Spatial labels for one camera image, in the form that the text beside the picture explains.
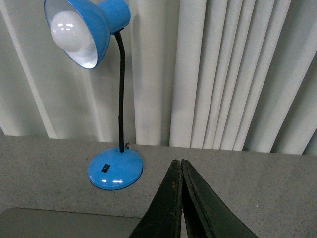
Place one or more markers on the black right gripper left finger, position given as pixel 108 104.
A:
pixel 163 217

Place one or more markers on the blue gooseneck desk lamp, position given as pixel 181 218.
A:
pixel 83 30

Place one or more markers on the white curtain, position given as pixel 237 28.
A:
pixel 213 74

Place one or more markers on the grey laptop with black screen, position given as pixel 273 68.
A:
pixel 35 223

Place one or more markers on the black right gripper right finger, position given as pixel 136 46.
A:
pixel 206 215

